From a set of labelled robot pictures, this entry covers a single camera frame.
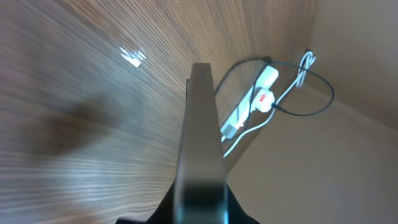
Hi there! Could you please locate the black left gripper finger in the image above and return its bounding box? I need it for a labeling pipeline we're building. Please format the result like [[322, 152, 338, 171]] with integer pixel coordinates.
[[115, 183, 174, 224]]

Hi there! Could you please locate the Galaxy S25 smartphone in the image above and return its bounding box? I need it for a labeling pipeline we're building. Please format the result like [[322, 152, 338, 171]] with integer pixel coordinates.
[[174, 63, 228, 224]]

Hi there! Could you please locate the black charging cable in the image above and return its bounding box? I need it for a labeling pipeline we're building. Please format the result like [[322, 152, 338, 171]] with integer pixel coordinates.
[[214, 57, 335, 117]]

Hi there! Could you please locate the white charger adapter plug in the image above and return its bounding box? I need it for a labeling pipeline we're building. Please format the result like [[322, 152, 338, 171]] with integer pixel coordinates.
[[251, 88, 275, 113]]

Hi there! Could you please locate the white power strip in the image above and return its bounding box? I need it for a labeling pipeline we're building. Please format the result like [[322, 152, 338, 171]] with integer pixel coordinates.
[[221, 65, 279, 141]]

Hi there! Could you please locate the white power strip cord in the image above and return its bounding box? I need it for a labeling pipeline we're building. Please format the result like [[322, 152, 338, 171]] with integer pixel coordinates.
[[222, 51, 317, 159]]

